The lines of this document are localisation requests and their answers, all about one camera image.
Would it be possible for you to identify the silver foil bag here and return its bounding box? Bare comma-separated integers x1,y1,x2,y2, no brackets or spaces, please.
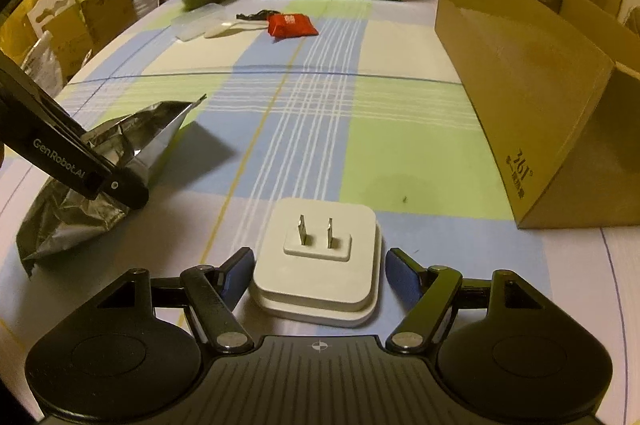
16,99,203,275

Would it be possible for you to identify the white plastic spoon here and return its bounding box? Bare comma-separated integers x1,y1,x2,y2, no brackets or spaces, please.
204,20,268,38

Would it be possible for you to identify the black audio cable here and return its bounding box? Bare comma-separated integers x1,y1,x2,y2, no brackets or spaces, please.
235,7,284,22

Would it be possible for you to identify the clear plastic box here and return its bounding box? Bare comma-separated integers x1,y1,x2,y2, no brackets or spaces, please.
171,3,227,42

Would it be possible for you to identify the brown cardboard box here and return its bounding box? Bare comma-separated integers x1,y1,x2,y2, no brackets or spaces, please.
435,0,639,229

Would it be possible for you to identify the red snack packet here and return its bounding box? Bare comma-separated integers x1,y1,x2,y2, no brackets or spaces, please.
268,14,318,40

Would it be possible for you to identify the white power adapter plug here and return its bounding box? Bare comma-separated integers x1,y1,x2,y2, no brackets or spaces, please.
250,198,381,327

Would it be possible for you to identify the checked tablecloth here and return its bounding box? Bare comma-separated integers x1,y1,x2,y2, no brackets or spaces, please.
1,0,639,424

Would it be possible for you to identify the yellow plastic bag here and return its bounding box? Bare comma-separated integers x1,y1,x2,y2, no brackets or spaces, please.
0,0,38,64

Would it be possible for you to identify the white crumpled plastic bag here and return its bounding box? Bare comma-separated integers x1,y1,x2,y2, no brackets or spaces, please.
21,31,65,98

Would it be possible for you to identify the brown cardboard cartons stack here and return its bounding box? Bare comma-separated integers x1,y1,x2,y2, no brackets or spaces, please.
27,0,137,81

